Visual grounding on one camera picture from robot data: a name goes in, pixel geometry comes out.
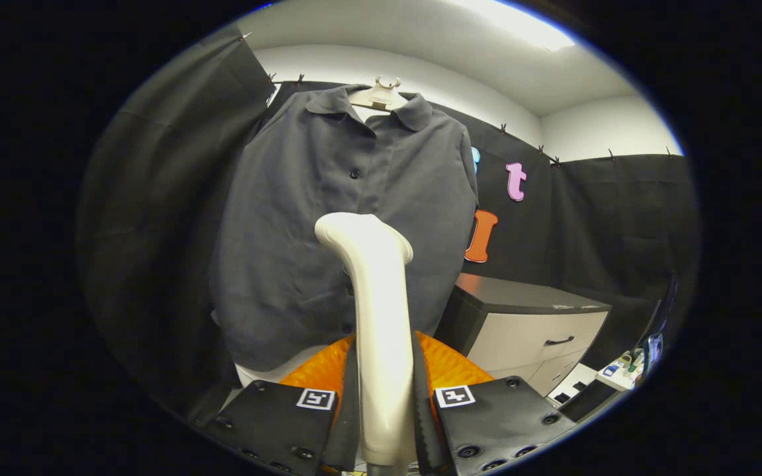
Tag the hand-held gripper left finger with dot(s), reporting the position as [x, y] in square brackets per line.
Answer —
[349, 423]

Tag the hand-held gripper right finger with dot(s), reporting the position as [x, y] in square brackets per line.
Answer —
[422, 423]

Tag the dark grey button shirt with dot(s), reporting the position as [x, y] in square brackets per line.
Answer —
[288, 218]

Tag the cream clothes hanger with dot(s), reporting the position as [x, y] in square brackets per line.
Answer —
[381, 98]

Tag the white stand base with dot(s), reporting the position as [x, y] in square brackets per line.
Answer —
[268, 370]

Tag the grey top drawer cabinet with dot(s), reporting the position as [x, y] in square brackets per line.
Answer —
[526, 330]

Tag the white tray of small items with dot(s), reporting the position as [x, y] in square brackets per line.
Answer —
[622, 373]

